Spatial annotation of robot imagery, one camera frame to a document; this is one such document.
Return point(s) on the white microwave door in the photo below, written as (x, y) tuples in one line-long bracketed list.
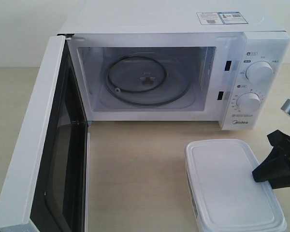
[(45, 188)]

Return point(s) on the upper white power knob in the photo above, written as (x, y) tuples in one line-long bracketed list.
[(259, 72)]

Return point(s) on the glass turntable plate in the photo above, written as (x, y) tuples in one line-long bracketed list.
[(146, 79)]

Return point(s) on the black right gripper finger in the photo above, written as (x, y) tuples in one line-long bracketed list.
[(280, 142), (274, 169)]

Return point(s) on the blue bordered warning sticker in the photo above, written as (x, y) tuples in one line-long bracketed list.
[(221, 18)]

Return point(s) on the white Midea microwave body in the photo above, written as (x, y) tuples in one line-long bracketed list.
[(216, 57)]

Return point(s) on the white lidded plastic container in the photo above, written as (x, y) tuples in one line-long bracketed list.
[(223, 193)]

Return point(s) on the lower white timer knob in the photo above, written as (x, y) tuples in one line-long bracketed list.
[(248, 102)]

